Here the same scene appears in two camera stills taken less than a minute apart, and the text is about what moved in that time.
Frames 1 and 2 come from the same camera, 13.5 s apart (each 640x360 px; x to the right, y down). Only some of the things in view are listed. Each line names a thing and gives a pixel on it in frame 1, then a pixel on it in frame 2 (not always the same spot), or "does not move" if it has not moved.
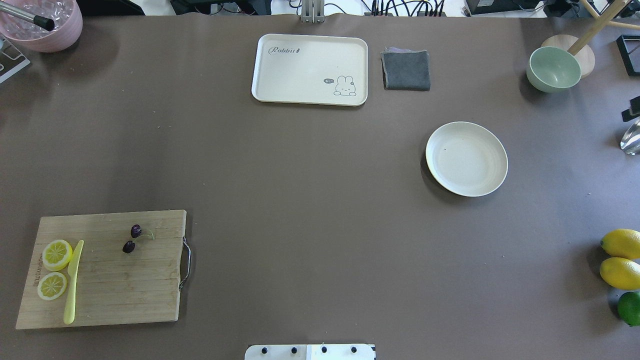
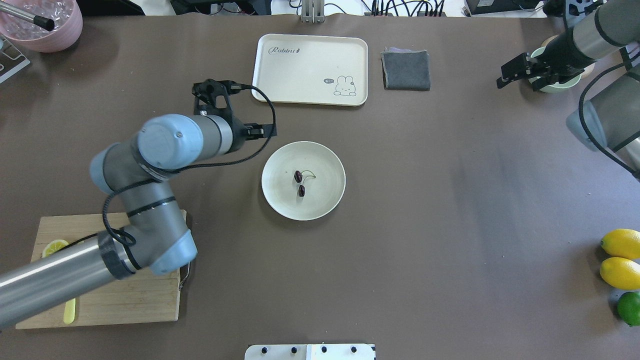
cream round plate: [466, 159] to [323, 194]
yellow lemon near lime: [620, 273] does not move
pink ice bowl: [47, 26] does not move
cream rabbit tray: [329, 69] does not move
